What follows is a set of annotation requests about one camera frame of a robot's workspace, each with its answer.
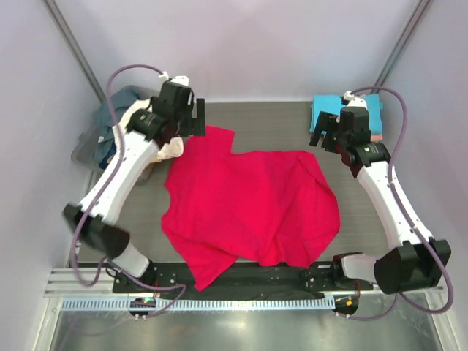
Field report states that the grey-blue t shirt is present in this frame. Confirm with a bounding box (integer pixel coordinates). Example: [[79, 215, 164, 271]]
[[93, 86, 139, 152]]

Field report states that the slotted cable duct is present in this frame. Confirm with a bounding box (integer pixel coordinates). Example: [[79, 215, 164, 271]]
[[61, 296, 335, 312]]

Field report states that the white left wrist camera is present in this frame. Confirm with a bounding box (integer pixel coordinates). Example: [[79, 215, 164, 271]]
[[159, 71, 189, 87]]

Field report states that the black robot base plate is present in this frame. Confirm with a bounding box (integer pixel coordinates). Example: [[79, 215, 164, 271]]
[[111, 260, 374, 299]]

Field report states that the folded turquoise t shirt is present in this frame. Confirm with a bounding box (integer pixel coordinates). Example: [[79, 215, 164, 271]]
[[310, 94, 383, 136]]

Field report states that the left corner aluminium post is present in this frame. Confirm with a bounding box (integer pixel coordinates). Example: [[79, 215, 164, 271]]
[[42, 0, 105, 102]]

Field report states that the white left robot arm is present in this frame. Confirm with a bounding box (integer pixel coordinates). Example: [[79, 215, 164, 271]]
[[63, 76, 205, 293]]

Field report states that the cream white t shirt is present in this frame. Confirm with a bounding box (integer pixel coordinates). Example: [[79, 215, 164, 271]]
[[113, 97, 184, 164]]

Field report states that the corner aluminium post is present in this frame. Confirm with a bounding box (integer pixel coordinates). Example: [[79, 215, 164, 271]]
[[42, 0, 105, 102], [374, 0, 434, 86]]

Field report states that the right corner aluminium post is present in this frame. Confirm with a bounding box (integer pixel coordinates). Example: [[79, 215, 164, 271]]
[[374, 0, 434, 86]]

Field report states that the red pink t shirt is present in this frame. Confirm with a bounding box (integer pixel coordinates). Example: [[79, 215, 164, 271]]
[[162, 127, 341, 291]]

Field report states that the dark blue t shirt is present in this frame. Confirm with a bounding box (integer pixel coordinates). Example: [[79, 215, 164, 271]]
[[94, 148, 115, 170]]

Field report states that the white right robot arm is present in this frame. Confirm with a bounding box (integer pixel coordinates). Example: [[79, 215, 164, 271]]
[[310, 107, 451, 295]]

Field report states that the folded salmon t shirt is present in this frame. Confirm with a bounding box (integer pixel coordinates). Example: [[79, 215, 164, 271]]
[[370, 133, 383, 143]]

